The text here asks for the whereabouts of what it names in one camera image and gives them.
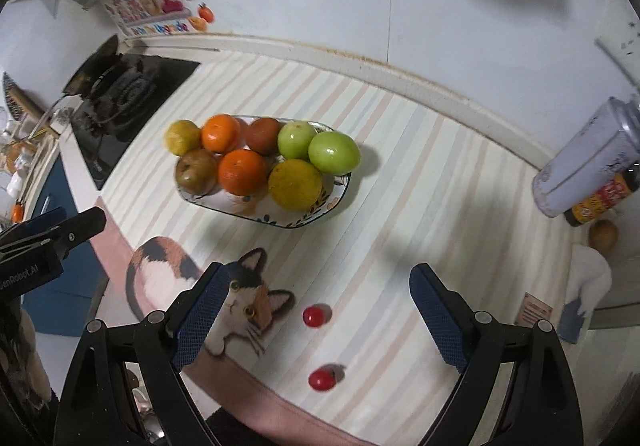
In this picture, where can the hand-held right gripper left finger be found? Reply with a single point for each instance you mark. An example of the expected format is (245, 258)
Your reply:
(202, 316)

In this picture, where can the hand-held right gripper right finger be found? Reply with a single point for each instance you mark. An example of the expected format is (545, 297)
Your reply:
(440, 321)

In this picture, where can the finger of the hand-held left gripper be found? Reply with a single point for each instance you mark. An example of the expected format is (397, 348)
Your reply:
(82, 226)
(35, 226)

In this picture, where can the red cherry tomato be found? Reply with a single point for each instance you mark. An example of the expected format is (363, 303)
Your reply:
(313, 315)
(321, 378)

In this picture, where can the floral ceramic plate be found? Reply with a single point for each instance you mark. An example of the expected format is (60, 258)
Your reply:
(240, 203)

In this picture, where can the brown pear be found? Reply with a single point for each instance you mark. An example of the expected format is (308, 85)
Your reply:
(195, 171)

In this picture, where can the small yellow-green mandarin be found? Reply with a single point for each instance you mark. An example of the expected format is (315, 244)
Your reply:
(182, 137)

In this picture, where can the orange mandarin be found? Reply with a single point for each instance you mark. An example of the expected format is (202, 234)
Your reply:
(242, 171)
(221, 132)

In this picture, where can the large yellow orange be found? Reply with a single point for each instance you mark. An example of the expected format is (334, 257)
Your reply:
(295, 184)

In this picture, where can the dark red-brown orange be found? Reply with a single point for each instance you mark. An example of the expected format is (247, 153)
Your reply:
(262, 135)

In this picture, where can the green apple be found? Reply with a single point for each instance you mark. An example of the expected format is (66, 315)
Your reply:
(295, 141)
(334, 152)

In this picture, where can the small orange fruit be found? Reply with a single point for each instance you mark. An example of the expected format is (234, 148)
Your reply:
(17, 212)

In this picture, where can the cat-shaped mat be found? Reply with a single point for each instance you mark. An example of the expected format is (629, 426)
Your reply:
(160, 276)

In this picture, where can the white mug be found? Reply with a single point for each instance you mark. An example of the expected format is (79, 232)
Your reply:
(60, 120)

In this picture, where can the striped table mat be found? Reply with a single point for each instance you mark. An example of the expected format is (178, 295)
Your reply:
(425, 206)

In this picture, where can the person's dark clothing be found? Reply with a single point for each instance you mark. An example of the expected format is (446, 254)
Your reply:
(235, 431)

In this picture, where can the wooden cutting board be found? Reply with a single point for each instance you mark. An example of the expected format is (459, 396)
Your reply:
(27, 101)

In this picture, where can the black gas stove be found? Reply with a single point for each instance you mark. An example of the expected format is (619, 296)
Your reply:
(140, 86)

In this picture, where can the blue tissue pack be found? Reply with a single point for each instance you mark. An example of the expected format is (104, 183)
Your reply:
(590, 276)

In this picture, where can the black frying pan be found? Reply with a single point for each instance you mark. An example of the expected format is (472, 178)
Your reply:
(95, 64)

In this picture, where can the brown round fruit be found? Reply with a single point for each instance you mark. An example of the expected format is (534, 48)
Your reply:
(602, 235)

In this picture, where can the dark soy sauce bottle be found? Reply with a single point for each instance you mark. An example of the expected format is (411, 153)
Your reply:
(600, 201)

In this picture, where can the grey metal can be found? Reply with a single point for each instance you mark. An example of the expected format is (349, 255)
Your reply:
(580, 161)

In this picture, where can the white wall socket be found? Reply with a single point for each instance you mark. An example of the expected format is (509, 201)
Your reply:
(625, 46)

